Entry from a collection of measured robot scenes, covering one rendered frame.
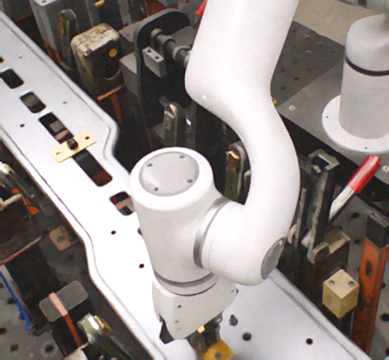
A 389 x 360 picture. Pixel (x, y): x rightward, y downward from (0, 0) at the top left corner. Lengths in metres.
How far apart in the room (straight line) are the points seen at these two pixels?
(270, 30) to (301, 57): 1.15
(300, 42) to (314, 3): 1.44
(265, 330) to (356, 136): 0.62
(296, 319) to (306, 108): 0.68
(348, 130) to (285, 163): 0.81
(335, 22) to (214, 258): 2.58
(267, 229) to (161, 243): 0.11
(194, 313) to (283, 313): 0.18
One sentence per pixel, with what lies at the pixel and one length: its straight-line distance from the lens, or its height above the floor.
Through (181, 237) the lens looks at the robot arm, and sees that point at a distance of 0.65.
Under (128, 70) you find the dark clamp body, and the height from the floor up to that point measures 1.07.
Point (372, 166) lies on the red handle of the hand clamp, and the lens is 0.92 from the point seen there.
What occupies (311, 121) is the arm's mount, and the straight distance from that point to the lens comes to 1.48.
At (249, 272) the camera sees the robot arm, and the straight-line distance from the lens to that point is 0.64.
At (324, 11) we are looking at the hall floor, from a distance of 3.24.
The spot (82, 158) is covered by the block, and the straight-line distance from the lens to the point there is 1.21.
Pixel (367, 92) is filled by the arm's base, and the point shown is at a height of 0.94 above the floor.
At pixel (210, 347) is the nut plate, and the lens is 0.92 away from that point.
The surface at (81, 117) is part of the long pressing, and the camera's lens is 1.27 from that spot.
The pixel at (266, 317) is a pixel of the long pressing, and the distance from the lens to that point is 0.94.
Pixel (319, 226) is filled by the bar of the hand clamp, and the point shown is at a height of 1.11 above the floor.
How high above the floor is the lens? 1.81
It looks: 47 degrees down
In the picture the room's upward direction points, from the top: 10 degrees counter-clockwise
